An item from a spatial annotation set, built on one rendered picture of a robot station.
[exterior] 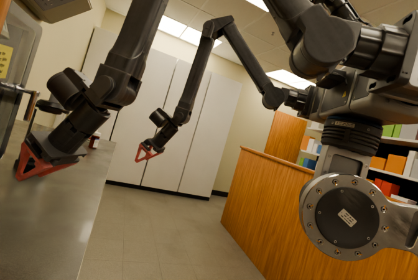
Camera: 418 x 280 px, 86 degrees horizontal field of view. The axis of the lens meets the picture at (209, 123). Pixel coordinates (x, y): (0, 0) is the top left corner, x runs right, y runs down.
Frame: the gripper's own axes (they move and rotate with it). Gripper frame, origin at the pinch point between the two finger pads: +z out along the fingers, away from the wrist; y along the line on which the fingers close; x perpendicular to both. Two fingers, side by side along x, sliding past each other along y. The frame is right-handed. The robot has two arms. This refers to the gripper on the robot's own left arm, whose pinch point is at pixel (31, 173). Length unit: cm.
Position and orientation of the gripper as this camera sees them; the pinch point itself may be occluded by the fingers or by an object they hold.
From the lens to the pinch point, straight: 58.9
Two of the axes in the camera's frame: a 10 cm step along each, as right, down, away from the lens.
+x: 6.8, 7.2, -1.3
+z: -7.2, 6.9, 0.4
